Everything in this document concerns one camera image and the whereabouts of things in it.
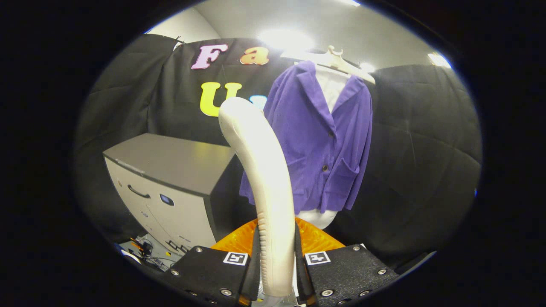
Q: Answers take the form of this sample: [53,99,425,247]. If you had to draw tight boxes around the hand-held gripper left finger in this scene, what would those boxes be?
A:
[160,218,261,307]

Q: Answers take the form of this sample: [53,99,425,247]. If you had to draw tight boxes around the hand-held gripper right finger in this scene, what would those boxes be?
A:
[296,218,401,307]

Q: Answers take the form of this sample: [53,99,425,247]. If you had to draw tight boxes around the white garment steamer head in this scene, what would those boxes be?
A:
[218,97,297,298]

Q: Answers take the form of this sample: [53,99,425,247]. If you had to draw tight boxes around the purple corduroy jacket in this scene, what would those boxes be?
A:
[239,61,374,214]

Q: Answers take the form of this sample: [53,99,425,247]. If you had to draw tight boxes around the white clothes hanger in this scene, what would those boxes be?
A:
[280,45,377,85]

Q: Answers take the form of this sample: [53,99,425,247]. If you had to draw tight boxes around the grey cabinet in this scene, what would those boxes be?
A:
[102,133,239,256]

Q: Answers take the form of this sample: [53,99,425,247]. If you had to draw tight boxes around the black backdrop cloth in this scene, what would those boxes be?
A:
[73,34,485,265]

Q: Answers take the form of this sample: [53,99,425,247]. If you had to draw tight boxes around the white backing cloth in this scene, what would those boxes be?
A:
[296,66,352,230]

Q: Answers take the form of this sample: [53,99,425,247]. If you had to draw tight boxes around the double ceiling light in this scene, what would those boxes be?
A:
[428,51,452,69]

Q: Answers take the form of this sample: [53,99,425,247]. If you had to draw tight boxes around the long ceiling light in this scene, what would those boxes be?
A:
[258,29,315,52]

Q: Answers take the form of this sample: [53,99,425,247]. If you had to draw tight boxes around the tangled cables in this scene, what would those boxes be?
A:
[113,237,188,273]

